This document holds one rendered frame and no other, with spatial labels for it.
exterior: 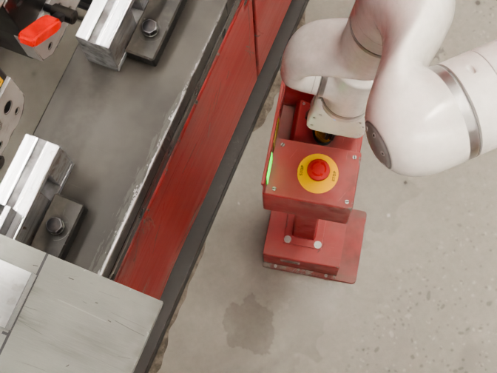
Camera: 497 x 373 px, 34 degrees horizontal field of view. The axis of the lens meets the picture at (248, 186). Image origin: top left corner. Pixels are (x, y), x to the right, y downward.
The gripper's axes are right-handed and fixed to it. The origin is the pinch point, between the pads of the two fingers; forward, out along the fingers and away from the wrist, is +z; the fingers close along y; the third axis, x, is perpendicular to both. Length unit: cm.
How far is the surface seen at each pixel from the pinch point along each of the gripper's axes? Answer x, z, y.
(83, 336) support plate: -46, -23, -31
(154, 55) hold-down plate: 1.7, -13.4, -32.4
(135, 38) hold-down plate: 4.1, -13.2, -36.2
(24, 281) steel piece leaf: -40, -23, -41
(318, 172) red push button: -10.5, -6.6, -1.4
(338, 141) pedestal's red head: -0.9, 3.6, 2.0
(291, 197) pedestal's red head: -15.0, -3.3, -4.9
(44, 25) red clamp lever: -13, -52, -40
